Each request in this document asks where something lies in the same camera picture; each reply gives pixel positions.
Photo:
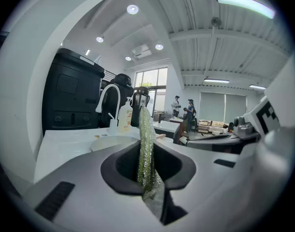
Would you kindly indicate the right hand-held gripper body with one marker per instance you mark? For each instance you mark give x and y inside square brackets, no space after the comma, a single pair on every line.
[268,117]

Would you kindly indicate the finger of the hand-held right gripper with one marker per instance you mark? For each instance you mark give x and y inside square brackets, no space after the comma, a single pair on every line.
[210,142]

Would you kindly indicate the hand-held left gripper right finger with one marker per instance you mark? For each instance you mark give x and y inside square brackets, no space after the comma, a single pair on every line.
[205,190]

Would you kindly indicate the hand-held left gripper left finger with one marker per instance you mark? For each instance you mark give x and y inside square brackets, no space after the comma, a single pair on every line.
[94,178]

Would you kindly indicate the yellow-green sponge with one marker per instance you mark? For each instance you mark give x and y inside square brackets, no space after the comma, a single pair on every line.
[146,141]

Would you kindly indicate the stack of beige boxes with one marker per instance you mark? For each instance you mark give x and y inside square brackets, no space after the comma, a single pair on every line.
[210,126]

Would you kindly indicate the long ceiling tube light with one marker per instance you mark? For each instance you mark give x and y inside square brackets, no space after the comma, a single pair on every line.
[246,4]
[216,81]
[257,87]

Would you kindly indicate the grey roller blind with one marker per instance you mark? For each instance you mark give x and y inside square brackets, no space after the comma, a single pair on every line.
[235,107]
[212,107]

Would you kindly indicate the white ceramic sink basin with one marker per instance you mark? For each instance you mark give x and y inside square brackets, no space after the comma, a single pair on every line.
[65,149]

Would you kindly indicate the small gold sticker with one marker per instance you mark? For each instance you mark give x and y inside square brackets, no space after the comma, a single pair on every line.
[97,136]

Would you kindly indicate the white desk black legs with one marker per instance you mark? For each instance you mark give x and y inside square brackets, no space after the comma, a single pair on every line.
[165,126]

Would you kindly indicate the white gooseneck faucet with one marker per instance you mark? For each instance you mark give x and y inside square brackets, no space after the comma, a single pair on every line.
[113,127]

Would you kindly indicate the orange label soap pump bottle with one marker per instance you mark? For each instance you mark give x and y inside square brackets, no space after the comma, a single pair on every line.
[125,120]

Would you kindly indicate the black mesh office chair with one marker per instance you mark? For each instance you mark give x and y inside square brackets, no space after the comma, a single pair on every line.
[140,95]
[124,86]

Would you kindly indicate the large glass window door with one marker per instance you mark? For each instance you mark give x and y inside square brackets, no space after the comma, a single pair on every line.
[152,81]

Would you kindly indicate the large black plastic cabinet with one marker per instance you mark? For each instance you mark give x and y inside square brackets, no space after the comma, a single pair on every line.
[70,93]

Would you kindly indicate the round ceiling sensor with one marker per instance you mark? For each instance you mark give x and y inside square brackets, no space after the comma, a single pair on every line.
[216,22]

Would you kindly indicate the round ceiling downlight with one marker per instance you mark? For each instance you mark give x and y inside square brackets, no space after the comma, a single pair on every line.
[159,46]
[128,58]
[100,39]
[132,9]

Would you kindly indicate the white ceiling air conditioner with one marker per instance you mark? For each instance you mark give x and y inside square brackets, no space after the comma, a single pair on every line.
[141,51]

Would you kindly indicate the small bright tube light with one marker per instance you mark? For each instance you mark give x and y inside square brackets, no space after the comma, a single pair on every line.
[87,52]

